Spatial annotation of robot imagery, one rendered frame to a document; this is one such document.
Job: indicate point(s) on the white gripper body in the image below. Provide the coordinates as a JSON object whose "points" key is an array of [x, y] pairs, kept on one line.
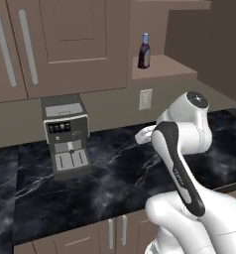
{"points": [[144, 135]]}

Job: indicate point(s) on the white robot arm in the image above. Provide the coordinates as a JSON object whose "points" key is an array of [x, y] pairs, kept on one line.
{"points": [[192, 132]]}

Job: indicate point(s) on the dark condiment bottle blue cap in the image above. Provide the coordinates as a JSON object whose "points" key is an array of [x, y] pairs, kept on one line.
{"points": [[144, 54]]}

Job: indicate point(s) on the brown open shelf board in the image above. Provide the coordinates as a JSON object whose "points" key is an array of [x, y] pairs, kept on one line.
{"points": [[166, 67]]}

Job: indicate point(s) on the grey coffee machine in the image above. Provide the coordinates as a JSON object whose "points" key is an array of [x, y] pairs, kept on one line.
{"points": [[67, 132]]}

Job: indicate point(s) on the white wall outlet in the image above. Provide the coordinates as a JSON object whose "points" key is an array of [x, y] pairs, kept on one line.
{"points": [[145, 99]]}

